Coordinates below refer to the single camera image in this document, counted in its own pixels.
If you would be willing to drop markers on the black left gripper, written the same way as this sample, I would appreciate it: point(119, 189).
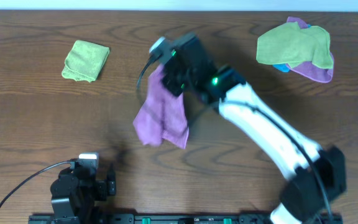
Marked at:
point(105, 188)

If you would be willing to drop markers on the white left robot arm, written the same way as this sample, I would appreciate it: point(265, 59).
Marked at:
point(76, 191)

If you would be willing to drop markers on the purple cloth in pile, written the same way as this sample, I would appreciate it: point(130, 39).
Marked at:
point(307, 69)

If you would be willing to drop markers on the blue cloth in pile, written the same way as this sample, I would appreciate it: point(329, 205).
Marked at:
point(282, 67)

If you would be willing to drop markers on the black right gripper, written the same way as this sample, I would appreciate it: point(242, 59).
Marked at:
point(168, 77)

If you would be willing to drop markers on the crumpled green cloth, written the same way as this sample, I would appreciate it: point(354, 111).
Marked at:
point(289, 44)

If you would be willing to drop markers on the folded green cloth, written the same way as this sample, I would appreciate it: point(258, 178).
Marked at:
point(85, 61)

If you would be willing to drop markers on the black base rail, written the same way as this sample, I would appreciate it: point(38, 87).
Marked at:
point(122, 218)

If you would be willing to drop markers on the purple microfiber cloth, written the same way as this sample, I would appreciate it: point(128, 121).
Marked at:
point(162, 116)

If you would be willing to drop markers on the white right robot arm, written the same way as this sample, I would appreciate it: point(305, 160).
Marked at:
point(315, 177)

